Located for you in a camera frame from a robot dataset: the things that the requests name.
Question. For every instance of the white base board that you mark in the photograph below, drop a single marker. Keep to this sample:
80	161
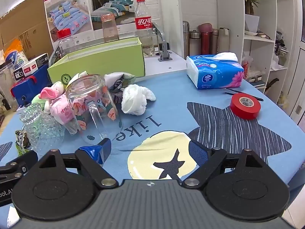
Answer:
166	65

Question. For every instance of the clear plastic container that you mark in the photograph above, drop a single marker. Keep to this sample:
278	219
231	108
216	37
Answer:
6	85

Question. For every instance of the orange bag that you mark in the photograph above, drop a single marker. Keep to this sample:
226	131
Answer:
13	45

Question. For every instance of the white and black carton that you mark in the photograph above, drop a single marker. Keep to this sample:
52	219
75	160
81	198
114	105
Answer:
29	66

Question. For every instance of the bedding wall poster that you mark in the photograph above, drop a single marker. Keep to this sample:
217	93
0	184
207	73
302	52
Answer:
71	12

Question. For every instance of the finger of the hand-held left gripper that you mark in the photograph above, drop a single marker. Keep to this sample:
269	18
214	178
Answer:
20	162

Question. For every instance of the white crumpled cloth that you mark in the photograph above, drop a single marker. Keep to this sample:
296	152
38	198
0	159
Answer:
134	100

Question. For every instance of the white shelf unit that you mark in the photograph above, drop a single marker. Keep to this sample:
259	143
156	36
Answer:
266	40

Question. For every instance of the grey patterned sock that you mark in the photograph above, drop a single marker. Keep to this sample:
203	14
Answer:
118	83

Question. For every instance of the slim silver thermos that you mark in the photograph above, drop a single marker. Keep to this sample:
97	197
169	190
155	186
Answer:
185	40

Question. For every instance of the red thermos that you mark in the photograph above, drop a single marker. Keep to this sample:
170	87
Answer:
206	39

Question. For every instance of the pink and green plush toy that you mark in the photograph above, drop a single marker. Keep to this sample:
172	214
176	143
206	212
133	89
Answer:
51	91

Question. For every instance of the red tape roll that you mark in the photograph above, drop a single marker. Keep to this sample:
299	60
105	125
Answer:
243	108

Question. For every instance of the blue power supply box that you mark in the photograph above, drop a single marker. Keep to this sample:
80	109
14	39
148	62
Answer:
28	88

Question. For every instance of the grey lidded thermos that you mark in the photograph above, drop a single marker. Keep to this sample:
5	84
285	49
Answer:
195	44

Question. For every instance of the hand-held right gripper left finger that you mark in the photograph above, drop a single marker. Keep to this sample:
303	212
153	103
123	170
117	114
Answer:
99	153

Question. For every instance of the cola bottle with red label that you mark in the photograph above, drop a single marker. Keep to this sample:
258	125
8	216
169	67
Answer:
143	23

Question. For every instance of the pink tissue pack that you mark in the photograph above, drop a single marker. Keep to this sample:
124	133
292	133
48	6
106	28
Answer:
62	109

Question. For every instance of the blue and white tissue pack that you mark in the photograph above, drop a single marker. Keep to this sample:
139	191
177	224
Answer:
16	58

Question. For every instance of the beige thermos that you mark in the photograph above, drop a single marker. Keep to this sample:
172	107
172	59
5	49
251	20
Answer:
223	40

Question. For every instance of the clear jar with red cap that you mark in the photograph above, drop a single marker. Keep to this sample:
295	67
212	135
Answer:
65	44

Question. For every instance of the blue printed tablecloth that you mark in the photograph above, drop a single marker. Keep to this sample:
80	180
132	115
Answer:
190	114

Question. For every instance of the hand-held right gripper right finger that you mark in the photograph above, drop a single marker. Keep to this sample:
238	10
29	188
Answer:
197	153

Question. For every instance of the clear printed glass mug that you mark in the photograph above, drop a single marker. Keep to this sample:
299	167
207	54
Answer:
95	109

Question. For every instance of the brown cardboard box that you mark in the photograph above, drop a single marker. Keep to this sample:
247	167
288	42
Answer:
26	23

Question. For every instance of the potted plant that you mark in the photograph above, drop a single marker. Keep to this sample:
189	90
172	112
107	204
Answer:
251	4

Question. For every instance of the textured clear glass cup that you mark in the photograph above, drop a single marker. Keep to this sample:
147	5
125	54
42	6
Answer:
40	128

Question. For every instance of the green cardboard box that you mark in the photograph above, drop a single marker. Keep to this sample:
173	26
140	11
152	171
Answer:
100	59

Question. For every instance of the pink glass cup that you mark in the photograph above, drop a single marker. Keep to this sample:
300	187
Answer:
110	28

